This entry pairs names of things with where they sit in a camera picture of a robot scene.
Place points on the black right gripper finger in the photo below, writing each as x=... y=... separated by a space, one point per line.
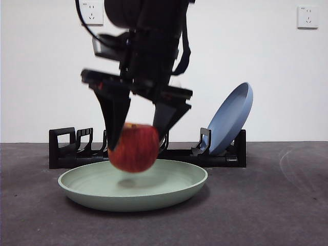
x=114 y=115
x=167 y=115

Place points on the red apple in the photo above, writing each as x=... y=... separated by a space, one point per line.
x=135 y=148

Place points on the green plate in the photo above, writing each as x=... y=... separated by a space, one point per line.
x=166 y=182

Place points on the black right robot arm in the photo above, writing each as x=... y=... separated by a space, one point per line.
x=120 y=12

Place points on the cream white plate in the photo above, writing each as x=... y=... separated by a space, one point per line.
x=177 y=82

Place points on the blue plate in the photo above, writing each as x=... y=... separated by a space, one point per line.
x=228 y=123

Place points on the black plate rack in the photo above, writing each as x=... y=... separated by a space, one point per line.
x=217 y=161

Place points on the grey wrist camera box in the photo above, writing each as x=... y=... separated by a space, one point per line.
x=107 y=48

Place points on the white wall socket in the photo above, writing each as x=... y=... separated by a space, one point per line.
x=94 y=12
x=308 y=17

